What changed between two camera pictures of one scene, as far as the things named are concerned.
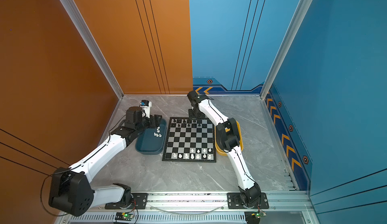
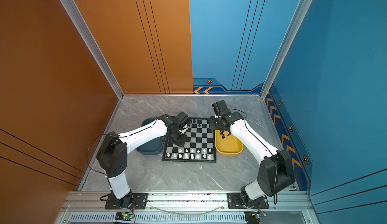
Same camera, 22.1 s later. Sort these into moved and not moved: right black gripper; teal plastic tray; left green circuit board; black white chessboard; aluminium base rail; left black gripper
Moved: right black gripper; left black gripper
Not moved: black white chessboard; teal plastic tray; left green circuit board; aluminium base rail
